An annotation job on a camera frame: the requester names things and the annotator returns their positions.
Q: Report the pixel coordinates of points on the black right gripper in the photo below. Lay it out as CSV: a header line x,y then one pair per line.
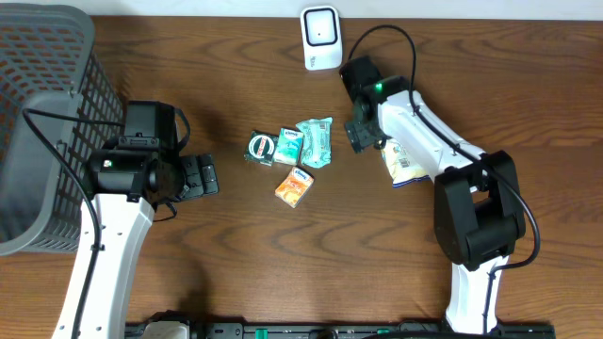
x,y
358,135

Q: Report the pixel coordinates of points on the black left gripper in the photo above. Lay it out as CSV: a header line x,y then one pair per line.
x,y
200,174

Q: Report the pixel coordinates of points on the green wet wipes pack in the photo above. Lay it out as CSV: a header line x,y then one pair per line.
x,y
316,149

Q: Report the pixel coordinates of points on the small green wipes pack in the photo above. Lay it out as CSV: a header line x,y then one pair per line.
x,y
288,147

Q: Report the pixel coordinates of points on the orange tissue pack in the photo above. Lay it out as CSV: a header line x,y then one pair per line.
x,y
294,187

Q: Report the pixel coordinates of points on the roll of tape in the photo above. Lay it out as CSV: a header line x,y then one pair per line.
x,y
261,148

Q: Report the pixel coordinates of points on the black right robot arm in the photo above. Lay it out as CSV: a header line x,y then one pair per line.
x,y
478,211

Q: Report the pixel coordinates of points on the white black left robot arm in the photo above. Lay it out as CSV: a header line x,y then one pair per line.
x,y
123,190

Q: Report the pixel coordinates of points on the white barcode scanner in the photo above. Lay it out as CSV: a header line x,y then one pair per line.
x,y
321,38

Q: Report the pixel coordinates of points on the black plastic mesh basket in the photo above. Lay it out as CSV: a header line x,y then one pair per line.
x,y
55,100

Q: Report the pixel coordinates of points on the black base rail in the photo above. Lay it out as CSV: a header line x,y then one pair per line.
x,y
175,329

